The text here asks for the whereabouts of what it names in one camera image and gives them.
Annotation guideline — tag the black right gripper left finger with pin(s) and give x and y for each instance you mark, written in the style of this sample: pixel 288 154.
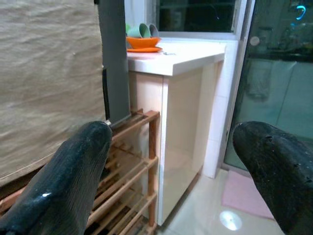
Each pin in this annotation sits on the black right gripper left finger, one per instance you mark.
pixel 56 186

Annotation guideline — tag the mint green cup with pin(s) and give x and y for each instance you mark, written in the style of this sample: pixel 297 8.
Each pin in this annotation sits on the mint green cup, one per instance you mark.
pixel 138 30

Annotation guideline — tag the orange plate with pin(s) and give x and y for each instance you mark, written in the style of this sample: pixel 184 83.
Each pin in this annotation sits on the orange plate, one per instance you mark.
pixel 146 50

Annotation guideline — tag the grey cup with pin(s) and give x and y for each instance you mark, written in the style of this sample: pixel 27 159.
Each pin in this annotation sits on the grey cup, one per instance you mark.
pixel 154 30

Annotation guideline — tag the beige cloth cover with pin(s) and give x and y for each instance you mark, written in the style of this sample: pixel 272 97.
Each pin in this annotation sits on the beige cloth cover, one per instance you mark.
pixel 49 73

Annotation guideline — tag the grey metal cabinet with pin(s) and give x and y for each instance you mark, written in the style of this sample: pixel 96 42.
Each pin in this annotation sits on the grey metal cabinet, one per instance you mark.
pixel 113 61

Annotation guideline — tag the wooden slatted rack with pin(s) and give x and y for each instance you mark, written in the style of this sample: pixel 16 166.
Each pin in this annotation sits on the wooden slatted rack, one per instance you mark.
pixel 152 147

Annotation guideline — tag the white window frame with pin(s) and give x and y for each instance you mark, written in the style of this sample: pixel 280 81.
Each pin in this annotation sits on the white window frame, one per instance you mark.
pixel 195 35

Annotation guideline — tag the pink floor mat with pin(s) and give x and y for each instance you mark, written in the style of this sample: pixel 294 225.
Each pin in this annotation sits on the pink floor mat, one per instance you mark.
pixel 239 193

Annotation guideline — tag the glass sliding door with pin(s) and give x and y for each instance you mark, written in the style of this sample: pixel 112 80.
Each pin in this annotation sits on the glass sliding door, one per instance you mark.
pixel 274 73

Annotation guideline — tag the small metal keys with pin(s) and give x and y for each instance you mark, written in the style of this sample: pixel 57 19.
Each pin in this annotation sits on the small metal keys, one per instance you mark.
pixel 167 54

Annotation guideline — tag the white counter cabinet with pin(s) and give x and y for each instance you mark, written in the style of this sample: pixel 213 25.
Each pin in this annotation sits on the white counter cabinet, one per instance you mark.
pixel 181 110

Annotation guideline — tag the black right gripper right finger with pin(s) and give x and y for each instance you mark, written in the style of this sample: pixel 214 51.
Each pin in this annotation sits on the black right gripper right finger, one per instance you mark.
pixel 281 176

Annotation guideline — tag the bright green cup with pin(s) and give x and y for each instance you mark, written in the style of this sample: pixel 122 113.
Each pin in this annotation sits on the bright green cup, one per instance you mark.
pixel 127 28

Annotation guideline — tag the orange bowl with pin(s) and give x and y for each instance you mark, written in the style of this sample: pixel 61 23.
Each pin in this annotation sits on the orange bowl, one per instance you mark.
pixel 143 42

